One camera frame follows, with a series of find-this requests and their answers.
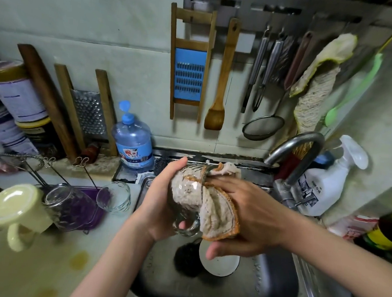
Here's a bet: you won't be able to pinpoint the person's left hand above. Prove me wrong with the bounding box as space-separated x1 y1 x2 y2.
132 154 196 245

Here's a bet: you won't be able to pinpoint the person's right hand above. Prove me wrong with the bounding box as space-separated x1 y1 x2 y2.
199 174 297 265

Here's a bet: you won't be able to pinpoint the small clear glass cup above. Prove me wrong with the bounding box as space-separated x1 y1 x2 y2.
166 160 212 238

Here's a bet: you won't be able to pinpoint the beige dish cloth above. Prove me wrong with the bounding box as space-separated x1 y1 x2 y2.
167 159 245 243

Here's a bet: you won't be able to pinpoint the yellow mug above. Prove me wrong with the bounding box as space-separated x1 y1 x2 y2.
0 182 57 254

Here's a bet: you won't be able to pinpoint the person's left forearm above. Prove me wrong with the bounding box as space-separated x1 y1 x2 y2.
68 212 163 297

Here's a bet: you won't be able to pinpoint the person's right forearm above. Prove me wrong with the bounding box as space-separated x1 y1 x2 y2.
276 205 392 297

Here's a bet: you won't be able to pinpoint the dark scouring pad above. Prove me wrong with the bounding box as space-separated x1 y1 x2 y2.
153 154 177 176

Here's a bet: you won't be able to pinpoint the purple plastic tray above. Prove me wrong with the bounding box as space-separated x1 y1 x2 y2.
35 182 114 234

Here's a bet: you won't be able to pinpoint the red container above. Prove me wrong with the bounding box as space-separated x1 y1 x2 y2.
275 152 302 182

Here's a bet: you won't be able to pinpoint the white plate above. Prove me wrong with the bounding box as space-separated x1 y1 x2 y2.
197 243 243 279

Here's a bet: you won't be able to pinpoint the small blue water bottle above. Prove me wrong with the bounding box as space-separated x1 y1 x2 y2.
110 99 158 172

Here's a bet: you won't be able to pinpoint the white spray bottle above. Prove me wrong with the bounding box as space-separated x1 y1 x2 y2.
294 132 371 220

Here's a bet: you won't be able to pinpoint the metal faucet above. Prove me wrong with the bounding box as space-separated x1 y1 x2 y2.
261 129 327 208

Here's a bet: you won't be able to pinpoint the blue capped bottle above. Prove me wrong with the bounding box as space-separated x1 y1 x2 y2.
314 149 337 169

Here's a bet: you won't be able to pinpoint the pink and white plastic bag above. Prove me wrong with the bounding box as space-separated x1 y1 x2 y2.
326 213 378 241

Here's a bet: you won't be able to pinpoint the mesh strainer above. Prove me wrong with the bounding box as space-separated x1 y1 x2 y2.
242 27 314 145

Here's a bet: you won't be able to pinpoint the wooden framed metal grater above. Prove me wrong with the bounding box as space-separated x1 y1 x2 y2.
49 63 123 159

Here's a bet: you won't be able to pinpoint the dark bottle with yellow label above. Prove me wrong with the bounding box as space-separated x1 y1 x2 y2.
361 207 392 252

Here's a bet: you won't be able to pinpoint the wooden slicer with blue blade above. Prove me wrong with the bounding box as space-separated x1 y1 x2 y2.
164 2 219 125

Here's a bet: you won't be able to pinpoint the metal peeler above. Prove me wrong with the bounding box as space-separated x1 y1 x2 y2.
241 27 272 115
251 30 285 114

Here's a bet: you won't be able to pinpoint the wooden spatula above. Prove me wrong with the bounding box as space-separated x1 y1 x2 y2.
204 17 243 133

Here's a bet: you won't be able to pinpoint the hanging loofah sponge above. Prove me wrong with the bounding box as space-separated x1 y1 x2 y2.
286 29 359 137

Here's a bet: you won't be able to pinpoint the wooden rolling pin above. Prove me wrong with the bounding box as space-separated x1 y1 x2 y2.
10 43 87 163

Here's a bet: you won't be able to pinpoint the stack of labelled tin cans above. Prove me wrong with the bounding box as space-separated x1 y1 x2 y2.
0 58 60 162

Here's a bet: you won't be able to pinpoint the black wire scourer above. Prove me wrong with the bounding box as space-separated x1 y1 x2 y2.
172 240 206 278

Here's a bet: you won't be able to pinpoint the metal wire cup rack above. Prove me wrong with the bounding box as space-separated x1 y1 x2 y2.
0 150 117 237

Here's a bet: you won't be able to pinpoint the wall mounted metal utensil rack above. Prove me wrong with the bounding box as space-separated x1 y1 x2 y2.
181 0 392 40

